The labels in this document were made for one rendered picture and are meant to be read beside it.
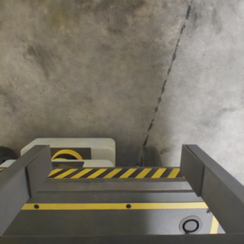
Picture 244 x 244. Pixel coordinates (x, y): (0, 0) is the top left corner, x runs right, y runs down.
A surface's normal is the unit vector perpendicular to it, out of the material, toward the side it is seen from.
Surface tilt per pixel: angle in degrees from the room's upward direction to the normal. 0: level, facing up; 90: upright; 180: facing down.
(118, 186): 0
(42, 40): 0
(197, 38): 0
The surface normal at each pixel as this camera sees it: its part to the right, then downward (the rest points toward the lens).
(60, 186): 0.02, 0.25
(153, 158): 0.01, -0.72
